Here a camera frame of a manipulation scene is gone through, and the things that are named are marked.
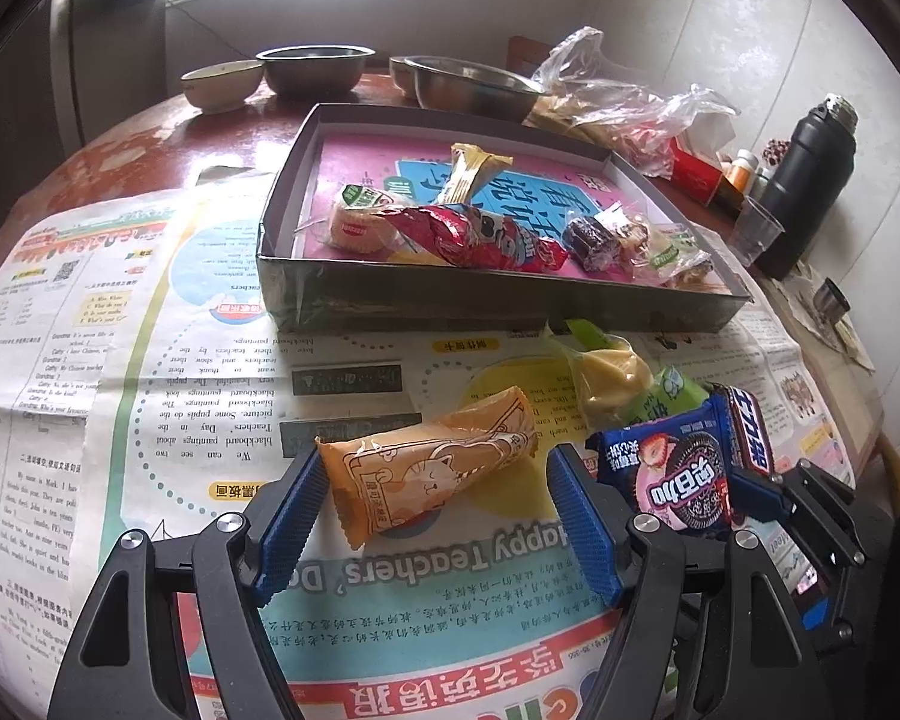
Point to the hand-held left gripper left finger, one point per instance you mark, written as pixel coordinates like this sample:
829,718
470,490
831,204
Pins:
289,525

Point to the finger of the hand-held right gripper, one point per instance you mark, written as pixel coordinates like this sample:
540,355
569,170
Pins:
821,577
817,510

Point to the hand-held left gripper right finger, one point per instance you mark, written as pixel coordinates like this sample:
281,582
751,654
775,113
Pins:
581,517

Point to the blue cookie packet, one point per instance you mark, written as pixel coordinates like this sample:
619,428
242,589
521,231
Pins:
675,487

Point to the orange snack packet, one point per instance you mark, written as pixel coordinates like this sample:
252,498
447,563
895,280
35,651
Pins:
420,472

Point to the dark shallow cardboard box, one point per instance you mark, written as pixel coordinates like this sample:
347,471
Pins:
420,300

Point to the dark brown snack clear wrapper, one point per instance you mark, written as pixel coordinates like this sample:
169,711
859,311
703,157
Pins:
592,240

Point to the red snack packet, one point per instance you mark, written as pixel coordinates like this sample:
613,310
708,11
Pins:
465,236

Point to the yellow snack packet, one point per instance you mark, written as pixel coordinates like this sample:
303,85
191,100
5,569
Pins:
469,169

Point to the dark chocolate bar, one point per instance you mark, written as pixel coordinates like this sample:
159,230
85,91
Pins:
750,427

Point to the yellow pastry green packet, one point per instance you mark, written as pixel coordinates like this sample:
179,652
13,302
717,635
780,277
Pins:
607,382

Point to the light green snack packet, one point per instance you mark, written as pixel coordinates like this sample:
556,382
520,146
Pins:
671,394

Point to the loose papers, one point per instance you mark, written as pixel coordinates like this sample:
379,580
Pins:
851,349

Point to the printed newspaper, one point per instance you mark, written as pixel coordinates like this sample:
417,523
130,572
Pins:
157,390

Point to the small metal cup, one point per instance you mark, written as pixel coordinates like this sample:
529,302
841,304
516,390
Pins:
832,300

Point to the clear candy packet green label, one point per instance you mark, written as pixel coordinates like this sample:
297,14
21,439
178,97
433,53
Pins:
675,251

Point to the clear plastic cup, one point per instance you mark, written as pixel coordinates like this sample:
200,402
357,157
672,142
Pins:
756,232

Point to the round pastry packet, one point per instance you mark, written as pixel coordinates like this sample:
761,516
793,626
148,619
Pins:
360,229

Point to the black thermos flask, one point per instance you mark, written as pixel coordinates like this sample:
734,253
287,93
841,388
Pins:
806,187

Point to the brown small box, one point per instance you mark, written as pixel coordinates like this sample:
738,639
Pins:
729,199

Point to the white medicine bottle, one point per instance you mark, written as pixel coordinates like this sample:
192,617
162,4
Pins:
761,180

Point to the orange medicine bottle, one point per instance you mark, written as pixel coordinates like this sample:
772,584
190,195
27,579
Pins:
741,171

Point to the red carton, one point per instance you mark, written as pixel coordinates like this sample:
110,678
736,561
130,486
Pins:
694,169

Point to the pink and blue book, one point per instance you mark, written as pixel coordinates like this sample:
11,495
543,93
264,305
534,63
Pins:
360,157

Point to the crumpled clear plastic bag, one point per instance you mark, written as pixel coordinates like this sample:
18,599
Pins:
667,116

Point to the wide steel bowl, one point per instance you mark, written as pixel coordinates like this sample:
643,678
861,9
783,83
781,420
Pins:
472,94

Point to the beige ceramic bowl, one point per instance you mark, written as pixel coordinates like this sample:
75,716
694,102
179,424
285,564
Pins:
221,86

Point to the clear plastic bag with flatbread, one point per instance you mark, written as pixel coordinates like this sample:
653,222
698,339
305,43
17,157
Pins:
577,67

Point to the deep steel bowl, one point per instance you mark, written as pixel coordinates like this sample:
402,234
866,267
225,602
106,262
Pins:
315,71

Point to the small steel bowl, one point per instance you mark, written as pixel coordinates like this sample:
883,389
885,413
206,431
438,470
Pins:
401,75

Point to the wooden chair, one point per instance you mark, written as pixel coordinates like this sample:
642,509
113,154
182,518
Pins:
529,52

